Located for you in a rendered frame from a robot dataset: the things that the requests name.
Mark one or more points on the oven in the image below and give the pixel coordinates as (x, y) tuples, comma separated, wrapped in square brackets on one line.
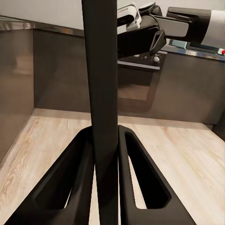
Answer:
[(138, 78)]

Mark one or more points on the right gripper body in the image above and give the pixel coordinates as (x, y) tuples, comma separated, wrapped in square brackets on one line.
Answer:
[(126, 42)]

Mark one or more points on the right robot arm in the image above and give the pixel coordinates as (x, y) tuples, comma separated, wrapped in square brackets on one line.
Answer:
[(148, 30)]

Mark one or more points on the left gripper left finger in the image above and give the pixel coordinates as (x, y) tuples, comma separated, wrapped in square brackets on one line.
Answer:
[(63, 194)]

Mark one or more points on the poster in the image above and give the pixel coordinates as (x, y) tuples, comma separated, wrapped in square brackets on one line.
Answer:
[(100, 34)]

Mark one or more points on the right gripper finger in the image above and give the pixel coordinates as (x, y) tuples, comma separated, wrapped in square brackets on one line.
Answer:
[(121, 55), (159, 40)]

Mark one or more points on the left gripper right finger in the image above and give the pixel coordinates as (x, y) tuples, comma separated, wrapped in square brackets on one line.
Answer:
[(163, 205)]

